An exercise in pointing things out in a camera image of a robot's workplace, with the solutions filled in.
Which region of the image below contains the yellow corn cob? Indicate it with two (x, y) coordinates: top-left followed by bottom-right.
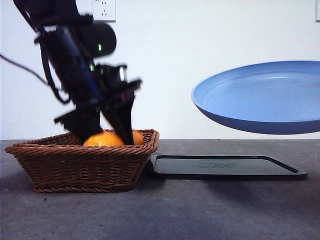
(83, 129), (144, 148)

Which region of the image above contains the blue round plate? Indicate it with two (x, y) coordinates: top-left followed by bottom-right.
(191, 60), (320, 135)

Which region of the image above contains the brown wicker basket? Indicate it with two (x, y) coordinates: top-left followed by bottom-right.
(4, 129), (160, 193)

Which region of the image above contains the black rectangular tray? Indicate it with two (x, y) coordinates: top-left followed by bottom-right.
(146, 154), (308, 181)

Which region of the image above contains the thin black cable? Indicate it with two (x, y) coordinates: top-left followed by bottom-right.
(0, 53), (51, 86)

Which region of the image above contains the white wall socket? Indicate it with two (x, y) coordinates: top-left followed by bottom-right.
(92, 0), (117, 23)

